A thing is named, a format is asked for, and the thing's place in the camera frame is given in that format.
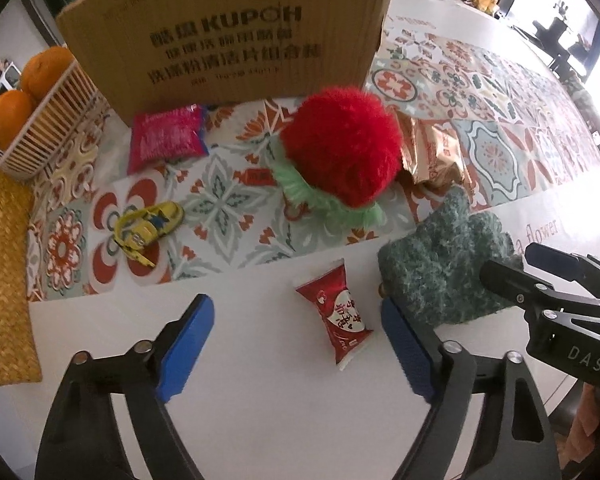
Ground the pile of oranges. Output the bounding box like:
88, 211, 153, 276
0, 46, 77, 150

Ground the brown cardboard box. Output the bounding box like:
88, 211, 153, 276
55, 0, 403, 128

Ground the yellow toy car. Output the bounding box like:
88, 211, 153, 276
112, 201, 185, 267

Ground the woven straw tissue box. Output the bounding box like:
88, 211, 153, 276
0, 165, 43, 389

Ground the white plastic basket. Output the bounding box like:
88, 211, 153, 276
0, 57, 107, 182

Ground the pink snack packet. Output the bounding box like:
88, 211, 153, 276
127, 104, 210, 175

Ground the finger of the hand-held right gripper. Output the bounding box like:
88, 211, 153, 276
524, 242, 600, 306
479, 258, 557, 309

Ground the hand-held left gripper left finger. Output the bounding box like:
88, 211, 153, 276
34, 294, 216, 480

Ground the gold snack packet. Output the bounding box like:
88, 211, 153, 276
394, 110, 474, 189

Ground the red pompom with green fringe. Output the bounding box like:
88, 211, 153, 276
270, 86, 405, 228

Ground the person's right forearm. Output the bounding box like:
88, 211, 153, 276
564, 382, 600, 465

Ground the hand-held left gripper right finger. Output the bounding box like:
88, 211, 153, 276
380, 297, 565, 480

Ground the green knitted glove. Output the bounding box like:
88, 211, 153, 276
377, 187, 524, 326

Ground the red and white candy packet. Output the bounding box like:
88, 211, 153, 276
295, 258, 374, 371

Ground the patterned table runner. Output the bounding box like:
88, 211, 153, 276
27, 12, 600, 303

